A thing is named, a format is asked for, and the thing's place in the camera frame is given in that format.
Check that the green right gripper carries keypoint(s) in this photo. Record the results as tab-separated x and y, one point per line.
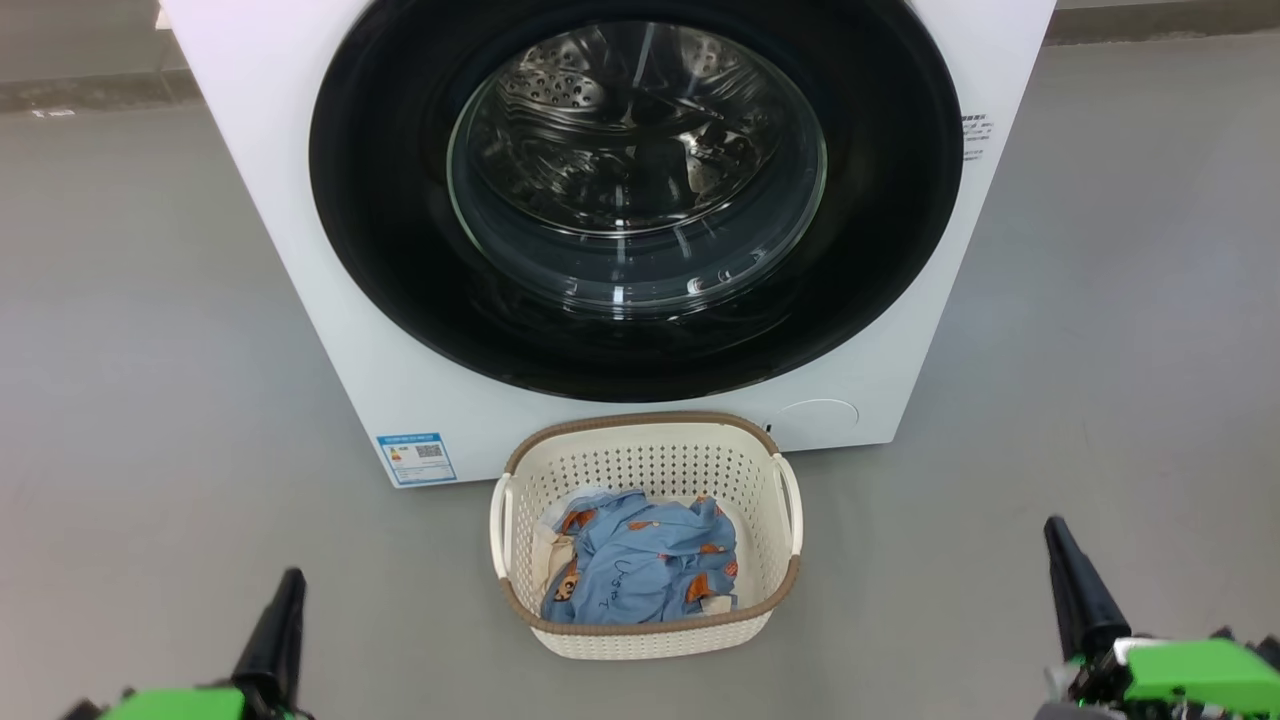
1190	680

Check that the steel washing machine drum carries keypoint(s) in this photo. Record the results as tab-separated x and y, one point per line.
630	130

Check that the blue energy label sticker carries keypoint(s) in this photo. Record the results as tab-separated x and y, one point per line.
415	458

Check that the round white filter cover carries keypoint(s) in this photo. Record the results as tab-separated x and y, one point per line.
818	418

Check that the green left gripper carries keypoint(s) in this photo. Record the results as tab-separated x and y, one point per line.
170	705

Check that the cream white garment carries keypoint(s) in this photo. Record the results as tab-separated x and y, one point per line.
548	560

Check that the blue garment with orange print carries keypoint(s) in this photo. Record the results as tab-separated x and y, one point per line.
640	560

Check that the white front-load washing machine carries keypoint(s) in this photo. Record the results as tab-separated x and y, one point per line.
300	300

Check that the cream perforated laundry basket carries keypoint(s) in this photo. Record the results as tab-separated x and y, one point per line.
650	455

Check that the black round glass washer door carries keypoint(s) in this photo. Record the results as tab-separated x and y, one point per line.
400	250

